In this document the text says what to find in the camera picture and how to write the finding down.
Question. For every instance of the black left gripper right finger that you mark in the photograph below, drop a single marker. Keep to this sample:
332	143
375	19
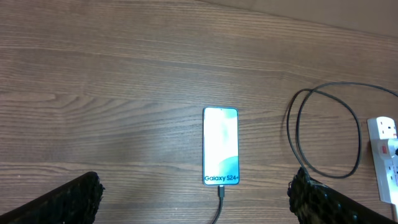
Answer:
313	202

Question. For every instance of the Samsung Galaxy smartphone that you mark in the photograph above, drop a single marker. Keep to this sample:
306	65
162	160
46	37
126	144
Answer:
221	146

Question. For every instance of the white USB charger plug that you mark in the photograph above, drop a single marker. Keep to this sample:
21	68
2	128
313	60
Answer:
387	148

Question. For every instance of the white power strip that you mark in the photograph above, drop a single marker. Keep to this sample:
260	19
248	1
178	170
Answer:
383	137

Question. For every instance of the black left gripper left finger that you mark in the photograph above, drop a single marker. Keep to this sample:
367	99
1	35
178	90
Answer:
77	201

